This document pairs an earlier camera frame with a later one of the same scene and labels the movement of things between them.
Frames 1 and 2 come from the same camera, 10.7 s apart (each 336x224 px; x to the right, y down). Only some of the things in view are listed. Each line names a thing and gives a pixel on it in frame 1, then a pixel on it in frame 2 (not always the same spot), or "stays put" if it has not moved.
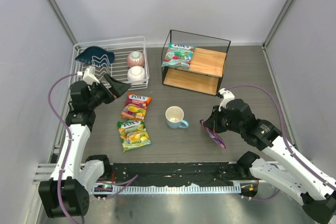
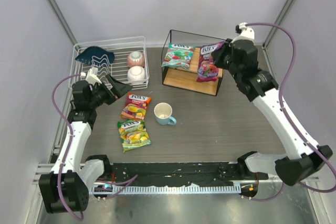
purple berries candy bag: (214, 136) -> (208, 70)
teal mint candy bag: (178, 56) stays put
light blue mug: (174, 115) -> (163, 112)
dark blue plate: (96, 55) stays put
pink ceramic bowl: (136, 58) stays put
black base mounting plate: (180, 173) stays put
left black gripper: (110, 89) stays put
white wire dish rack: (125, 60) stays put
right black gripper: (213, 122) -> (220, 57)
